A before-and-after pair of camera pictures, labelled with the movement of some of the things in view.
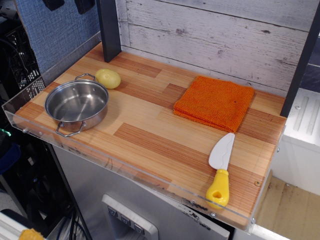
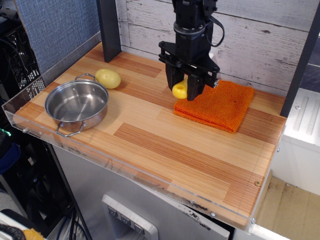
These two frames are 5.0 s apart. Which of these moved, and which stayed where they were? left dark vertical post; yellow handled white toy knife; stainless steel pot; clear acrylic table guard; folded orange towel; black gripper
Moved: yellow handled white toy knife; black gripper
Stayed: clear acrylic table guard; left dark vertical post; folded orange towel; stainless steel pot
